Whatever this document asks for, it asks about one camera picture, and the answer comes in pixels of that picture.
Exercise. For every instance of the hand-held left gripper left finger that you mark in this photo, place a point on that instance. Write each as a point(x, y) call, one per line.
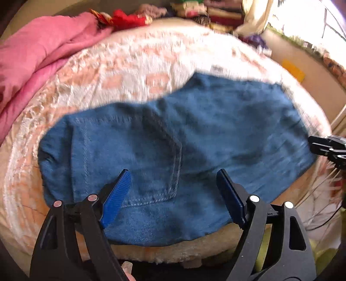
point(116, 194)

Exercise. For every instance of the window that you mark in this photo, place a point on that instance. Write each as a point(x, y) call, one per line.
point(319, 16)

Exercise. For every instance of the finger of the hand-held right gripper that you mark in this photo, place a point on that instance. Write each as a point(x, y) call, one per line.
point(323, 144)
point(339, 160)

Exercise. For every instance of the stack of folded clothes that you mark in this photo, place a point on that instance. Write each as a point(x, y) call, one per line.
point(216, 12)

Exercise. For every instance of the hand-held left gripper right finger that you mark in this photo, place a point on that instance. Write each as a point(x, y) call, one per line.
point(229, 196)

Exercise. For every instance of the pink fluffy garment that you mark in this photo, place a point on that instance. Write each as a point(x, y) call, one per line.
point(151, 9)

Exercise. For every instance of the blue denim pants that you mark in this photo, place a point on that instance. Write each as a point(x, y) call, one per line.
point(194, 121)

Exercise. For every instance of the green garment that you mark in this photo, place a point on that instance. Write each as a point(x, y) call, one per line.
point(323, 256)

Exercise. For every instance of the yellow paper bag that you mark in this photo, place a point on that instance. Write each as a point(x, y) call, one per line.
point(293, 69)

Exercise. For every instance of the orange white printed blanket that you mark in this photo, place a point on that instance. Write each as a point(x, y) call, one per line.
point(121, 67)

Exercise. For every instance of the pink duvet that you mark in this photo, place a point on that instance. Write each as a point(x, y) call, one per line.
point(40, 51)

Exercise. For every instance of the purple clothes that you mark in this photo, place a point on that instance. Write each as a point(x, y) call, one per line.
point(256, 42)

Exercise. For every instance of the cream curtain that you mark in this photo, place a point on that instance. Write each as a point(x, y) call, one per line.
point(256, 15)

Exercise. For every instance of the red patterned cloth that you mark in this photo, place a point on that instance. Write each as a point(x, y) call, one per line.
point(124, 17)

